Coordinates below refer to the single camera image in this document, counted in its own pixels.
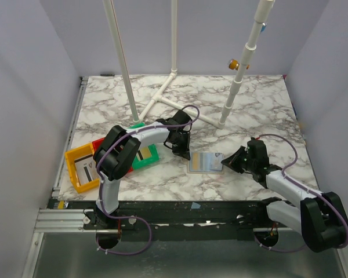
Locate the silver card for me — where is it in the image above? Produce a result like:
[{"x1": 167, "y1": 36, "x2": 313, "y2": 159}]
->
[{"x1": 209, "y1": 152, "x2": 223, "y2": 172}]

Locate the beige card holder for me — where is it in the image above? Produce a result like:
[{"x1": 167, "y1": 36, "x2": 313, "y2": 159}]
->
[{"x1": 187, "y1": 152, "x2": 224, "y2": 174}]

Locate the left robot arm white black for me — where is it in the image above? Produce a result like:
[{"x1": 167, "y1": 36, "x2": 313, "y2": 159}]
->
[{"x1": 93, "y1": 110, "x2": 194, "y2": 229}]

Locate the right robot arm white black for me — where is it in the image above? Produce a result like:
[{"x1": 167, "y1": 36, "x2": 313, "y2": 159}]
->
[{"x1": 222, "y1": 137, "x2": 348, "y2": 253}]

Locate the gold card in holder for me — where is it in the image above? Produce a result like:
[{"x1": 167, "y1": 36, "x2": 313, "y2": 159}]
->
[{"x1": 188, "y1": 152, "x2": 204, "y2": 173}]

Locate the gold credit card in bin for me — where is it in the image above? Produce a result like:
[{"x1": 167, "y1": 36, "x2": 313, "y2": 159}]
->
[{"x1": 137, "y1": 147, "x2": 152, "y2": 161}]

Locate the green plastic bin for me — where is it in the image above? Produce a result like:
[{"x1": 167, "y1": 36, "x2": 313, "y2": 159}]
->
[{"x1": 124, "y1": 122, "x2": 160, "y2": 170}]

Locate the orange knob on pipe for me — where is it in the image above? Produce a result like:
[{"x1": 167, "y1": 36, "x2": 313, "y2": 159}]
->
[{"x1": 228, "y1": 59, "x2": 240, "y2": 71}]

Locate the red plastic bin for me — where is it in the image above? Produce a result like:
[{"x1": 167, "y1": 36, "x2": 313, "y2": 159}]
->
[{"x1": 92, "y1": 137, "x2": 133, "y2": 173}]

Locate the yellow plastic bin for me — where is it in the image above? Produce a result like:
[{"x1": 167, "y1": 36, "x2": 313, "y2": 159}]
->
[{"x1": 65, "y1": 143, "x2": 100, "y2": 193}]

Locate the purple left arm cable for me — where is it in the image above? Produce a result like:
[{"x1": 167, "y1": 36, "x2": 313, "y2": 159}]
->
[{"x1": 95, "y1": 104, "x2": 200, "y2": 255}]

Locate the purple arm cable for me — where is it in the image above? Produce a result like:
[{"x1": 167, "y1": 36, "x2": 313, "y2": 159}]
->
[
  {"x1": 251, "y1": 133, "x2": 348, "y2": 253},
  {"x1": 95, "y1": 104, "x2": 200, "y2": 255}
]

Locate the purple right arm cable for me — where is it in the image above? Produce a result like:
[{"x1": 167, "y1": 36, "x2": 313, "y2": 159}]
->
[{"x1": 251, "y1": 133, "x2": 348, "y2": 253}]

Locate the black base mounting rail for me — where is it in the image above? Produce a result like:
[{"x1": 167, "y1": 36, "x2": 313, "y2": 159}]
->
[{"x1": 83, "y1": 198, "x2": 291, "y2": 242}]

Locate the white PVC pipe frame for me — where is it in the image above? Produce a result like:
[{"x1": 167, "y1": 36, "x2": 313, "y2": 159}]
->
[{"x1": 103, "y1": 0, "x2": 276, "y2": 130}]

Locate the aluminium extrusion rail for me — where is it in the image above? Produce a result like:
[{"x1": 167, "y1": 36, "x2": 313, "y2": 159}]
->
[{"x1": 34, "y1": 76, "x2": 89, "y2": 233}]

